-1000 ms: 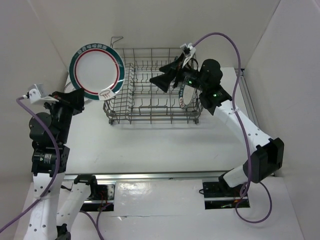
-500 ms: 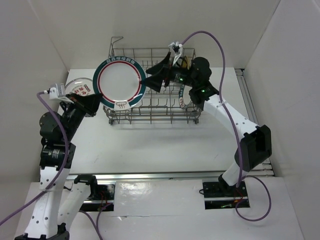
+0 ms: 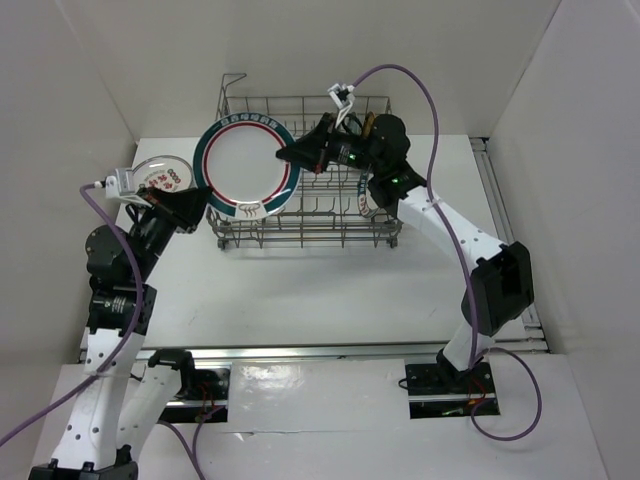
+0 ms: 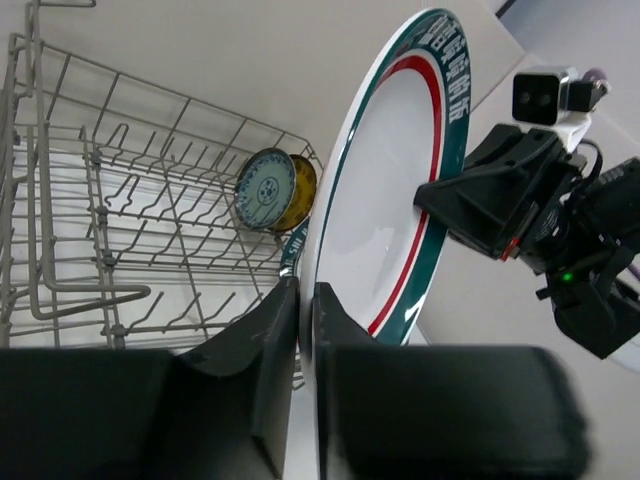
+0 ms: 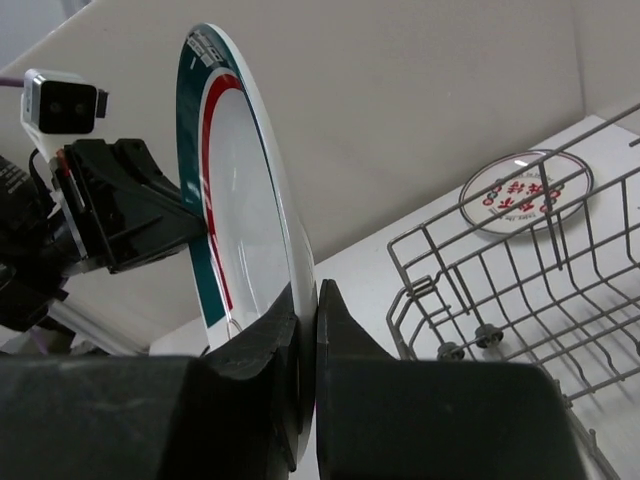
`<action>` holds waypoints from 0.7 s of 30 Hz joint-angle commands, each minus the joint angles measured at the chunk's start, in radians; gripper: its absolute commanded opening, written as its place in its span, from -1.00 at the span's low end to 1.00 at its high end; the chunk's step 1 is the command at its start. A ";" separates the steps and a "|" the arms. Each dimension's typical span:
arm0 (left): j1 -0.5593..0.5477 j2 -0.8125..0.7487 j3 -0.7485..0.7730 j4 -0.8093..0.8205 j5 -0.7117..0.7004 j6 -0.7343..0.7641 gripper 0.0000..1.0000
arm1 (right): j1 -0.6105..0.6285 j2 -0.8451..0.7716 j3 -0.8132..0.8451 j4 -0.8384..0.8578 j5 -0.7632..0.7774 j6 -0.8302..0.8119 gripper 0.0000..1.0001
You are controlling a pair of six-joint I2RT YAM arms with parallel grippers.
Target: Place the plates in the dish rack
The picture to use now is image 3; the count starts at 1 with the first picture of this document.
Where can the white cover panel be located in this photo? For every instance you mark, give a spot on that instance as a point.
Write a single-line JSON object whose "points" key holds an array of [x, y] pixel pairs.
{"points": [[325, 396]]}

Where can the aluminium rail right side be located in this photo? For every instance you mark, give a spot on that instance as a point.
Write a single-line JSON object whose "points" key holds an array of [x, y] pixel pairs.
{"points": [[530, 319]]}

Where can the white plate red green rim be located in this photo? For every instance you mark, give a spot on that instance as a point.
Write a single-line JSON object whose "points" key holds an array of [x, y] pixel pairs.
{"points": [[236, 159]]}

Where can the yellow patterned small plate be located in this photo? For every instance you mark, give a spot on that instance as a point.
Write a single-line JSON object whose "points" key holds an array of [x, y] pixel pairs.
{"points": [[367, 125]]}

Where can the small white plate red characters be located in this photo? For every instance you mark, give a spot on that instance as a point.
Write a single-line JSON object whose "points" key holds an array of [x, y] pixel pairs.
{"points": [[168, 173]]}

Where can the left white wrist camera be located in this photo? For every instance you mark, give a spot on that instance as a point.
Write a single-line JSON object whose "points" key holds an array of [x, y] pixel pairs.
{"points": [[119, 184]]}

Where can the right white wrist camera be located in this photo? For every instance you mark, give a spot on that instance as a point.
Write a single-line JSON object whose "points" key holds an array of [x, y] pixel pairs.
{"points": [[343, 97]]}

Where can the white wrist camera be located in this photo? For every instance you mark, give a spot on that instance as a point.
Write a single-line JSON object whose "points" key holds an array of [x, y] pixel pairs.
{"points": [[119, 184], [343, 97]]}

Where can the aluminium mounting rail front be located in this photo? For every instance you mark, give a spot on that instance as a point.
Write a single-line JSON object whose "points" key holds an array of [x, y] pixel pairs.
{"points": [[361, 351]]}

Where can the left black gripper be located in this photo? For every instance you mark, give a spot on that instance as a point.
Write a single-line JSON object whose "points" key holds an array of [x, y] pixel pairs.
{"points": [[181, 209]]}

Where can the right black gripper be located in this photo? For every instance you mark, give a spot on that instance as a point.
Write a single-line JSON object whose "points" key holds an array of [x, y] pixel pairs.
{"points": [[311, 151]]}

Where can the dark green rimmed plate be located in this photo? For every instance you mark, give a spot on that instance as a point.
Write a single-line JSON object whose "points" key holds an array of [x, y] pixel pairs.
{"points": [[367, 208]]}

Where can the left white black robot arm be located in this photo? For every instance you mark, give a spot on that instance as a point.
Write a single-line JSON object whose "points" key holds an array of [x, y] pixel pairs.
{"points": [[106, 430]]}

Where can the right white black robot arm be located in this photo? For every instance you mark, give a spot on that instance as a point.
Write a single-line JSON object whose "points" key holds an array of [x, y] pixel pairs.
{"points": [[498, 276]]}

